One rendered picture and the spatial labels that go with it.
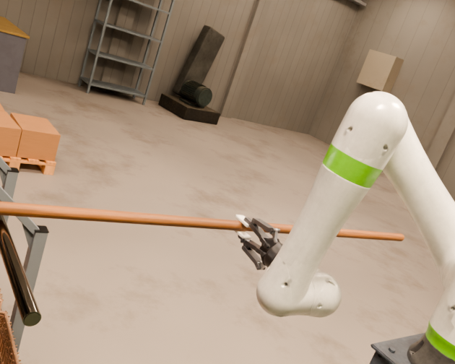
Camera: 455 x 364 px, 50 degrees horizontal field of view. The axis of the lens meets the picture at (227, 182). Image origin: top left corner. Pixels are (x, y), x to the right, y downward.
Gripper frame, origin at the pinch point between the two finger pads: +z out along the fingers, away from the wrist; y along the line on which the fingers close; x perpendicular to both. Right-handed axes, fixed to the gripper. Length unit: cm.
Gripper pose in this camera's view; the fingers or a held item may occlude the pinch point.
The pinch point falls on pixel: (242, 226)
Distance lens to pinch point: 146.5
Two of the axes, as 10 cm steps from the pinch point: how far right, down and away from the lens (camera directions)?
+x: 8.0, 1.1, 5.9
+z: -5.1, -4.0, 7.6
